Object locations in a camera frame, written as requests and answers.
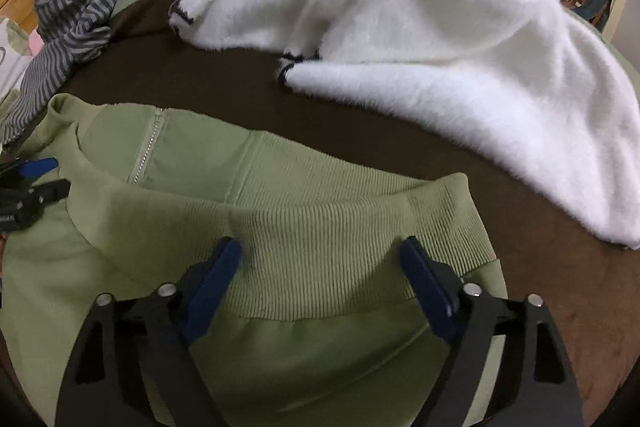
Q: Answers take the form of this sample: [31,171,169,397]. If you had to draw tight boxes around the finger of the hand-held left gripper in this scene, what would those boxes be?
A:
[0,157,60,182]
[20,178,72,212]

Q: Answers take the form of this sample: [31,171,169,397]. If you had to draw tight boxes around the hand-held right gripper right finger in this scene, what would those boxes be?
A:
[400,235,586,427]

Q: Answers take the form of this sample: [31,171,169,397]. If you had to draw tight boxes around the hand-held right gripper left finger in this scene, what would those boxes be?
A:
[55,237,243,427]

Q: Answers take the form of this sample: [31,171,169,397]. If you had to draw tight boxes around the green zip jacket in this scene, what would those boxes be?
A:
[0,93,506,427]

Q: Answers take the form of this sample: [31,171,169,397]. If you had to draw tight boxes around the grey striped garment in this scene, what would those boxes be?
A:
[0,0,152,145]

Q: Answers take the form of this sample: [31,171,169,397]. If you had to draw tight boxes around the brown bed sheet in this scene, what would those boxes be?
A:
[0,0,640,427]

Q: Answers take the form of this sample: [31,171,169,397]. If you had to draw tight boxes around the white fluffy garment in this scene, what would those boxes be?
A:
[169,0,640,250]

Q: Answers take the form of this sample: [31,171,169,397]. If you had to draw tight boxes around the blue jeans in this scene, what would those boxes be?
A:
[587,0,613,32]

